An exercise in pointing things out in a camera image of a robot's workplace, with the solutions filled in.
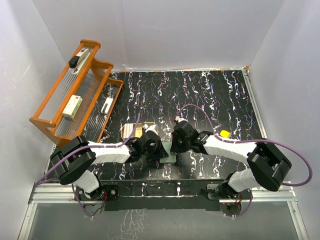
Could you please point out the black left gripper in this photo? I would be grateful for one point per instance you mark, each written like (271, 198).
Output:
(161, 152)

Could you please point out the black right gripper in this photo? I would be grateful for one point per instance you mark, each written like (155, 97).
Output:
(175, 148)

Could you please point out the tan oval wooden tray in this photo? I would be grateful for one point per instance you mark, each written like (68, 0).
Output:
(139, 129)

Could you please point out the mint green card holder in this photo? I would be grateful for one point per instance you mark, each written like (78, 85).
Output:
(171, 158)

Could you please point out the orange wooden shelf rack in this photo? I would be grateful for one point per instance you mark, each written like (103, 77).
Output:
(94, 84)

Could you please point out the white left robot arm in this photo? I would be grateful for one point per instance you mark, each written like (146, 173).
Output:
(75, 169)

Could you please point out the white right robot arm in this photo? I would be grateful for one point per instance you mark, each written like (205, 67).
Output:
(267, 165)

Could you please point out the white card stack in tray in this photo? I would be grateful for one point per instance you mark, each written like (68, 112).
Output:
(127, 130)

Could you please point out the yellow eraser block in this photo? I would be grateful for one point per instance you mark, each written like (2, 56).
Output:
(225, 134)

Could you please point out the white small clip object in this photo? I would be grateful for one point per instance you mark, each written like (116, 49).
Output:
(107, 105)

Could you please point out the white small cardboard box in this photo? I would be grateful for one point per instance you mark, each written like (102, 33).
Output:
(72, 106)

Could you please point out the black and white stapler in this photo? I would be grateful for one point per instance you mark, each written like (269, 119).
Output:
(77, 61)

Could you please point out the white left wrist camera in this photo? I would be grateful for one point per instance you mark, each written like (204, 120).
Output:
(152, 128)

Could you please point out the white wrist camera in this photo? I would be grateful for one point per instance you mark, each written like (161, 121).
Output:
(152, 128)
(178, 119)

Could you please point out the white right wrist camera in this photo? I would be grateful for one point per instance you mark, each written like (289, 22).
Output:
(178, 119)

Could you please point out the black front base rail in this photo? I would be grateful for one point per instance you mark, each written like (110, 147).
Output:
(160, 194)

